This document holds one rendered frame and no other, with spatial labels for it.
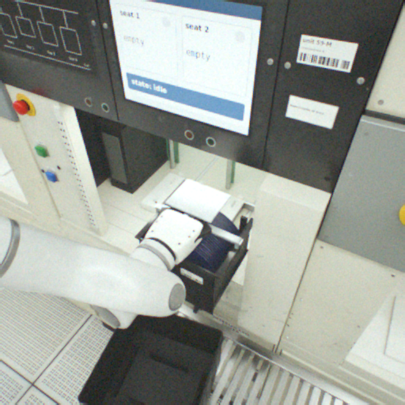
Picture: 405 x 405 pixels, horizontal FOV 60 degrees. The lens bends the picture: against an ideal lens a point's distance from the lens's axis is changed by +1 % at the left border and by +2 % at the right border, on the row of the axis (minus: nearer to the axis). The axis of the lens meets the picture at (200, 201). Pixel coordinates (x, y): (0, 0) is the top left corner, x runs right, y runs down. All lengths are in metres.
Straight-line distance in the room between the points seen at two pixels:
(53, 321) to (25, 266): 1.69
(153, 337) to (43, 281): 0.68
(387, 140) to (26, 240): 0.52
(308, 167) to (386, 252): 0.21
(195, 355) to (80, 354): 1.03
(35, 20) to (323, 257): 0.78
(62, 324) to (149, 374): 1.11
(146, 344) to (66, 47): 0.84
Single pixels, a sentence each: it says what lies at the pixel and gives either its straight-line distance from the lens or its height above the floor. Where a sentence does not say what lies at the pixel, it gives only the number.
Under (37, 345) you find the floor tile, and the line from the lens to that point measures 2.17.
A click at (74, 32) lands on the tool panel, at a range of 0.81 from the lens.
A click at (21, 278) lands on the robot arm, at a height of 1.43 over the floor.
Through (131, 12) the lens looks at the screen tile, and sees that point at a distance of 0.69.
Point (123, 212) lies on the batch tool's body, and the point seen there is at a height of 0.87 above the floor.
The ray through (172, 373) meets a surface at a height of 0.77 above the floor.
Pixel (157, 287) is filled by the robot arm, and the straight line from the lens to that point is 0.58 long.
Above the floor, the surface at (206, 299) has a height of 1.06.
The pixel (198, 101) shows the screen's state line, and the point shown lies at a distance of 0.67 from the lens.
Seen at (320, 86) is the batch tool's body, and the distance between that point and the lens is 0.57.
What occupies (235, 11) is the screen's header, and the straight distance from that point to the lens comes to 0.58.
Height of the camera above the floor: 1.83
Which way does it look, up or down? 44 degrees down
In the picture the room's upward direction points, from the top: straight up
